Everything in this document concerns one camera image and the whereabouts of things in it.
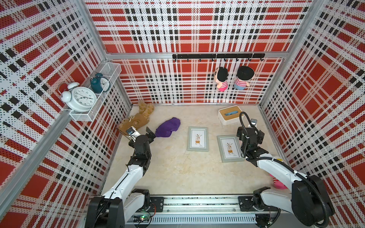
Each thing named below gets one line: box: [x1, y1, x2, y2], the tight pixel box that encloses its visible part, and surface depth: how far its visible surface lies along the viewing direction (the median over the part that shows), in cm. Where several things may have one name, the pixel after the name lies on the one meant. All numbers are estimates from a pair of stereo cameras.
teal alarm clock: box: [90, 72, 111, 94], surface depth 73 cm
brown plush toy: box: [118, 100, 155, 135], surface depth 107 cm
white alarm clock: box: [57, 81, 97, 114], surface depth 63 cm
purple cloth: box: [154, 117, 181, 138], surface depth 103 cm
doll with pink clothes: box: [213, 66, 229, 92], surface depth 97 cm
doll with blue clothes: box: [233, 66, 255, 91], surface depth 98 cm
